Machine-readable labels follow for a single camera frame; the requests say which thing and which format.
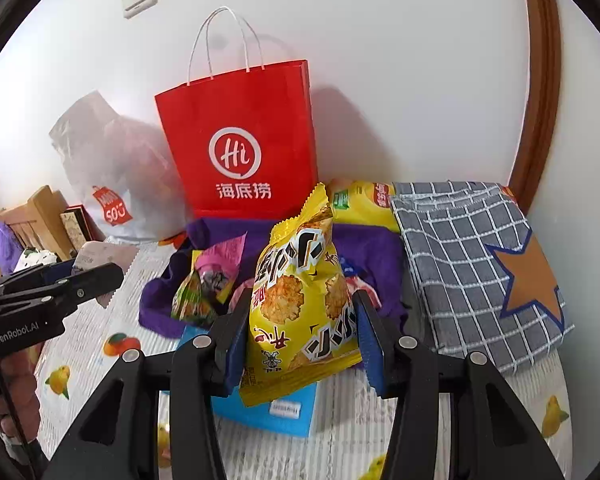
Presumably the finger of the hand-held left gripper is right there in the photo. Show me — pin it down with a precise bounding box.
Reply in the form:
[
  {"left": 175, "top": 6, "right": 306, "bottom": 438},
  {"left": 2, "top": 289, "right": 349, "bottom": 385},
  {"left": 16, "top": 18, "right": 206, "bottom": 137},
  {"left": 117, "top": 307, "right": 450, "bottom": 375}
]
[
  {"left": 0, "top": 258, "right": 82, "bottom": 299},
  {"left": 0, "top": 262, "right": 126, "bottom": 322}
]

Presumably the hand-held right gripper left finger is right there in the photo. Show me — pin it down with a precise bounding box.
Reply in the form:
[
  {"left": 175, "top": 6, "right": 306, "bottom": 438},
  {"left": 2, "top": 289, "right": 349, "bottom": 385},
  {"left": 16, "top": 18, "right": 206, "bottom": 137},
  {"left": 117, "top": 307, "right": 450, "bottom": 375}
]
[{"left": 42, "top": 287, "right": 255, "bottom": 480}]

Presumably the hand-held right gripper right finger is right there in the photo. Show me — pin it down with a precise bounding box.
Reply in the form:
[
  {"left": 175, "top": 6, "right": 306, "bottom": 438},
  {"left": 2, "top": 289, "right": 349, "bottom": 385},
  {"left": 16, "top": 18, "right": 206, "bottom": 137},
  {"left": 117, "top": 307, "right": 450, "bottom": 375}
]
[{"left": 351, "top": 290, "right": 566, "bottom": 480}]

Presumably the red white candy packet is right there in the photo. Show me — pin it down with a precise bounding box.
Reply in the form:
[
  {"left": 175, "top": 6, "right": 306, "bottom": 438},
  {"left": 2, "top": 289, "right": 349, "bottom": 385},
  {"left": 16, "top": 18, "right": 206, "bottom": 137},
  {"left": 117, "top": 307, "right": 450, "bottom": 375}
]
[{"left": 340, "top": 272, "right": 382, "bottom": 308}]

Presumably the yellow cracker packet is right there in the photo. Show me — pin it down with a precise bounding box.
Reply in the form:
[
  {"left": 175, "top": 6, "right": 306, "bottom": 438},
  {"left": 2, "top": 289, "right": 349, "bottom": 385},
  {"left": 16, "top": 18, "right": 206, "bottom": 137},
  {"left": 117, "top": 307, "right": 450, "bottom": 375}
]
[{"left": 239, "top": 182, "right": 363, "bottom": 407}]

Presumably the pink snack packet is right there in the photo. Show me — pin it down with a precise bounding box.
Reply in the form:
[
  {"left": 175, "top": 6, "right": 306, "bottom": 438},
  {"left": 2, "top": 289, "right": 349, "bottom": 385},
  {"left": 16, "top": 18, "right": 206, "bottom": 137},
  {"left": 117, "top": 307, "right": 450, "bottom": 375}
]
[{"left": 192, "top": 232, "right": 248, "bottom": 306}]

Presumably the person's left hand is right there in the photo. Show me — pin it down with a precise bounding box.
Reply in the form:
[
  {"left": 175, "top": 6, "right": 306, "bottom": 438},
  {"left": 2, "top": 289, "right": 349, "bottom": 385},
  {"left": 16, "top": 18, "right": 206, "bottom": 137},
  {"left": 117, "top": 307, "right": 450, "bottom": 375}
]
[{"left": 0, "top": 352, "right": 42, "bottom": 456}]

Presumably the paper receipt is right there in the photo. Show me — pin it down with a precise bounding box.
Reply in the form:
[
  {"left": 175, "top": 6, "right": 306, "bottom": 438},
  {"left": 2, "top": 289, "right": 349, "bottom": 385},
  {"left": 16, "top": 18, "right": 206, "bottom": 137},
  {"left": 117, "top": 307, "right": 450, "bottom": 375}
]
[{"left": 72, "top": 241, "right": 141, "bottom": 311}]

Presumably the white dark print cloth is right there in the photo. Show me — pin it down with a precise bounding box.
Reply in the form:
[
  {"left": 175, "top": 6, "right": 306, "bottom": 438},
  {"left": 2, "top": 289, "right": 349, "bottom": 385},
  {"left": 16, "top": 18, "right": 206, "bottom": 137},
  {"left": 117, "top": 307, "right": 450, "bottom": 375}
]
[{"left": 15, "top": 247, "right": 58, "bottom": 273}]

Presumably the dark patterned box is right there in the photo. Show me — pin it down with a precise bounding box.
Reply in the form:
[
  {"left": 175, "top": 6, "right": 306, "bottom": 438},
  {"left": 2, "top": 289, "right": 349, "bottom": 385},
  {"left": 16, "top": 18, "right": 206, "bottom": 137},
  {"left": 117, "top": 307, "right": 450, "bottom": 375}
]
[{"left": 60, "top": 204, "right": 93, "bottom": 253}]

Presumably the purple fabric item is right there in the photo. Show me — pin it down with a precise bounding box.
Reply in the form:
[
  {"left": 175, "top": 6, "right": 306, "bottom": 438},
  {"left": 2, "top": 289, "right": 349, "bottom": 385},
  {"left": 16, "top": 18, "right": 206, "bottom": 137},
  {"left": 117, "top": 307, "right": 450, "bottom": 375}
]
[{"left": 0, "top": 221, "right": 23, "bottom": 276}]

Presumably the blue box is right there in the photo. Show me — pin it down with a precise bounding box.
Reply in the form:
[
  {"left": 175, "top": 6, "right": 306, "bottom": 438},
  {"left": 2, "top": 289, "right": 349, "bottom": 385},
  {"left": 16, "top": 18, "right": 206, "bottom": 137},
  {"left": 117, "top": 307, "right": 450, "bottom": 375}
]
[{"left": 177, "top": 325, "right": 318, "bottom": 438}]

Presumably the green snack packet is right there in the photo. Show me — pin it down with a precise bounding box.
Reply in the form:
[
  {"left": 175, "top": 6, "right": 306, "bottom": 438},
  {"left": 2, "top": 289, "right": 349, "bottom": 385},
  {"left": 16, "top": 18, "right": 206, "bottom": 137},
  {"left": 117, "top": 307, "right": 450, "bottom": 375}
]
[{"left": 171, "top": 250, "right": 221, "bottom": 323}]

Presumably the fruit print sheet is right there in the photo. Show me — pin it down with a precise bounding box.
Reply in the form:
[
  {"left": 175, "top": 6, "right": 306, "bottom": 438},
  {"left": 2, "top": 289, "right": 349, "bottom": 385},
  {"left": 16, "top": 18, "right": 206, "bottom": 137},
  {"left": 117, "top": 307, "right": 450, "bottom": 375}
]
[{"left": 30, "top": 240, "right": 573, "bottom": 480}]

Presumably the purple cloth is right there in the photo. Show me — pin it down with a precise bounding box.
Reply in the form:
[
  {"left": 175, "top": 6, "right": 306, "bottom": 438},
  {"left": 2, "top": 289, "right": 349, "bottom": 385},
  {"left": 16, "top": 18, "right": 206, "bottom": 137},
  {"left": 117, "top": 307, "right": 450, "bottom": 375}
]
[{"left": 139, "top": 217, "right": 408, "bottom": 341}]

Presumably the white plastic bag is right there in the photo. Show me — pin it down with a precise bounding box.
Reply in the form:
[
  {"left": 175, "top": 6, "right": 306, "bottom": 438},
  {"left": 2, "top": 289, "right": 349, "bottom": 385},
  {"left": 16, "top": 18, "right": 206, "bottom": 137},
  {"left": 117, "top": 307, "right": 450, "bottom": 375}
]
[{"left": 49, "top": 90, "right": 196, "bottom": 246}]

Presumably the grey plaid star cloth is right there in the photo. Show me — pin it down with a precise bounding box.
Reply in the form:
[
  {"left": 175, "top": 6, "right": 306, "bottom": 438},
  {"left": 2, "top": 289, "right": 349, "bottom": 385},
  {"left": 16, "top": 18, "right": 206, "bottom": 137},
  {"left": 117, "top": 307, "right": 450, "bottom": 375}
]
[{"left": 390, "top": 181, "right": 576, "bottom": 373}]

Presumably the yellow chips bag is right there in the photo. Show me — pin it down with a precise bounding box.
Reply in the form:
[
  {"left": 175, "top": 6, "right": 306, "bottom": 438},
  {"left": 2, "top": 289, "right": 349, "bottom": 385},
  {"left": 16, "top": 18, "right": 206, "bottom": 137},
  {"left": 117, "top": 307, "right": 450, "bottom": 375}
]
[{"left": 327, "top": 179, "right": 401, "bottom": 233}]

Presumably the red paper bag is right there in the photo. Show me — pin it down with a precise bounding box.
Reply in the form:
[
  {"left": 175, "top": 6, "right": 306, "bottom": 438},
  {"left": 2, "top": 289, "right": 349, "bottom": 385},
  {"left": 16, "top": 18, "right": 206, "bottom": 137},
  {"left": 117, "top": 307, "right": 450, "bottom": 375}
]
[{"left": 155, "top": 6, "right": 320, "bottom": 221}]

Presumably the wooden door frame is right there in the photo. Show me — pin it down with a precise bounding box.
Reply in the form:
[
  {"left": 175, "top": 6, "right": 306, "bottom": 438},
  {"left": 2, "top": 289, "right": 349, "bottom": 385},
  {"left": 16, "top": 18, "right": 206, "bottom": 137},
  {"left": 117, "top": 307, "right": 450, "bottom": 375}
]
[{"left": 507, "top": 0, "right": 563, "bottom": 216}]

